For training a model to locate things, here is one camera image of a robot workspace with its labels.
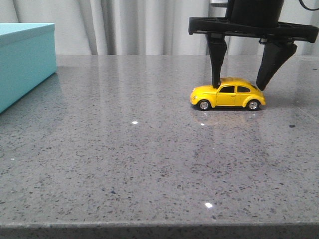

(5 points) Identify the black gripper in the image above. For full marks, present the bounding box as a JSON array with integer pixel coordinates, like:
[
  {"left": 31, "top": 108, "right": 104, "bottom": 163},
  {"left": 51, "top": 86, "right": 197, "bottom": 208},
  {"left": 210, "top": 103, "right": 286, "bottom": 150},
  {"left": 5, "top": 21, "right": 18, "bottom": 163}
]
[{"left": 188, "top": 0, "right": 319, "bottom": 91}]

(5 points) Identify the yellow toy beetle car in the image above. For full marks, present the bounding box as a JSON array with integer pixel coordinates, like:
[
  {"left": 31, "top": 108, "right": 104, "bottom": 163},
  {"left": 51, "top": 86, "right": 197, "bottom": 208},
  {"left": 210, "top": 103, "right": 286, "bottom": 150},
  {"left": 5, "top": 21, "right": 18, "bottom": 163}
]
[{"left": 190, "top": 77, "right": 266, "bottom": 111}]

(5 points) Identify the turquoise blue box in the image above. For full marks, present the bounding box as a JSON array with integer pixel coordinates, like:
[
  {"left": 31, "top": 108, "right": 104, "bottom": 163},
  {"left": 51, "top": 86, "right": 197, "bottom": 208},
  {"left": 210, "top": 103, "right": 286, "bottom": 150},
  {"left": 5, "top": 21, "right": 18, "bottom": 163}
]
[{"left": 0, "top": 23, "right": 57, "bottom": 112}]

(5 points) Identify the grey pleated curtain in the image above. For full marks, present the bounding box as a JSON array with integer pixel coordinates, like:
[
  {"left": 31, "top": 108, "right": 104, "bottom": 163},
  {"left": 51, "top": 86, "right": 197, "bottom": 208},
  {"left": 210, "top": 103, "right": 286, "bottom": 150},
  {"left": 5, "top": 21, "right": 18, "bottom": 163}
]
[{"left": 0, "top": 0, "right": 319, "bottom": 56}]

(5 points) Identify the black cable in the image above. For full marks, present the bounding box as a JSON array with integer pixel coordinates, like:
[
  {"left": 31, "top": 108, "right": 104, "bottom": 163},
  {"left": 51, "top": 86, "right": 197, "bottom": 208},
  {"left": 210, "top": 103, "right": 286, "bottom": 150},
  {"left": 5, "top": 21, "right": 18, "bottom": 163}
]
[{"left": 298, "top": 0, "right": 319, "bottom": 11}]

